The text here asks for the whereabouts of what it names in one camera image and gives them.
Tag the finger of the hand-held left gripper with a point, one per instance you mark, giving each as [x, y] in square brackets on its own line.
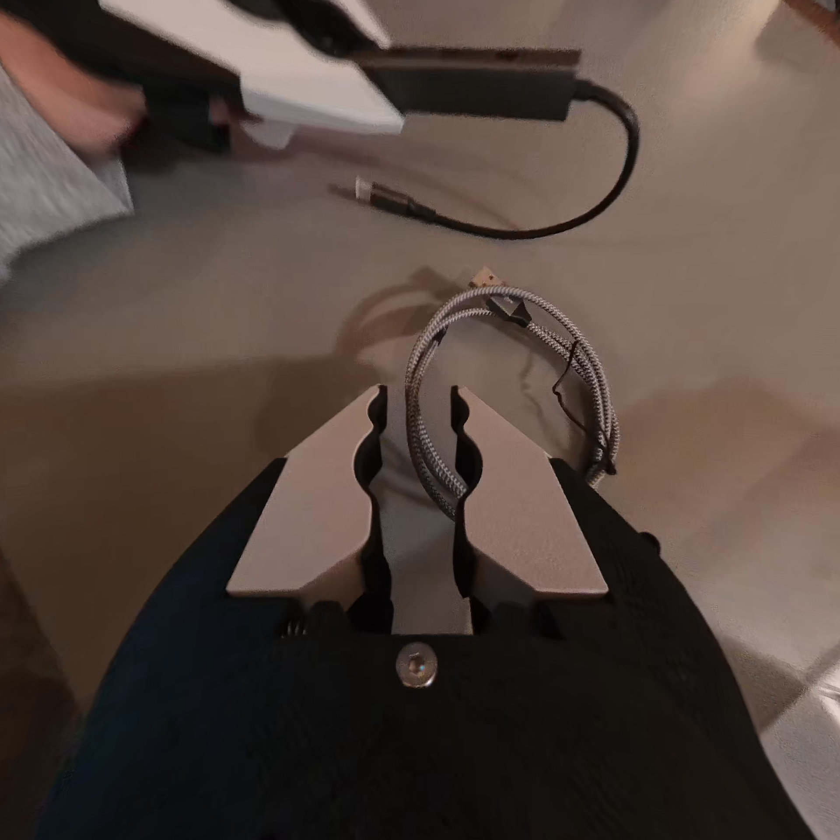
[302, 85]
[328, 26]

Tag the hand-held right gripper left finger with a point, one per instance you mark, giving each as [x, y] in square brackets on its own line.
[308, 518]

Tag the person's left hand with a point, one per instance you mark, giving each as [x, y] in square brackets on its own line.
[65, 85]

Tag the grey usb hub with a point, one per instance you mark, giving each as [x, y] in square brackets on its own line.
[485, 85]

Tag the black twist tie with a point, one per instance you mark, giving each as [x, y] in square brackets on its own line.
[571, 374]

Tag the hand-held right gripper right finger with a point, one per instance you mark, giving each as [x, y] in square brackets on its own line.
[531, 518]

